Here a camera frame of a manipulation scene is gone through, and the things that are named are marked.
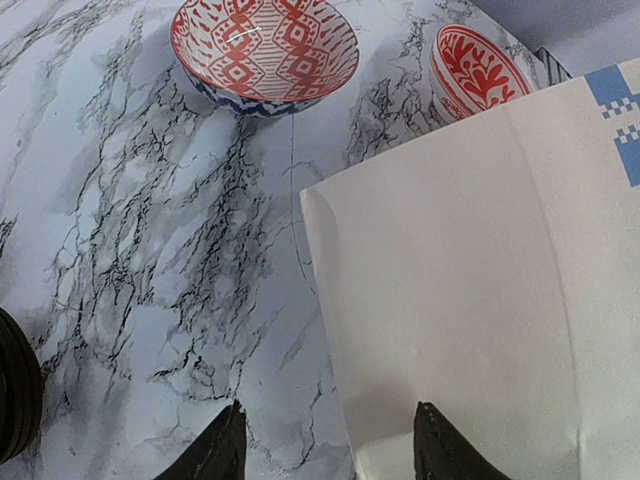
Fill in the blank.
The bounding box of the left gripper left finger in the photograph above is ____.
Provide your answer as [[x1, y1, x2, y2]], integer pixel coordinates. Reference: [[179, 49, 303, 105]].
[[159, 400, 247, 480]]

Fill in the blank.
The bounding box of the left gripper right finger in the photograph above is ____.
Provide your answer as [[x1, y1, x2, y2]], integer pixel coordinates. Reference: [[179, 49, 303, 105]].
[[413, 402, 509, 480]]

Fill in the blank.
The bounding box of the checkered paper takeout bag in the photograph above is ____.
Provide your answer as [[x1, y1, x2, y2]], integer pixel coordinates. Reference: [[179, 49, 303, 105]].
[[300, 60, 639, 479]]

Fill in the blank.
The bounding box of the stack of black lids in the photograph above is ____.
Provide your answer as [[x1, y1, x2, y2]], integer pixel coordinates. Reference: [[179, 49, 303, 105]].
[[1, 309, 43, 463]]

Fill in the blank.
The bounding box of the red floral bowl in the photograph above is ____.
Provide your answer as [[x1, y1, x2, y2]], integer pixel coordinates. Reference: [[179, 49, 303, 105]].
[[429, 24, 536, 123]]

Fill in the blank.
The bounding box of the red patterned bowl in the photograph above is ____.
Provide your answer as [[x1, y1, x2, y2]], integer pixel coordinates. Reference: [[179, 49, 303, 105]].
[[171, 0, 360, 118]]

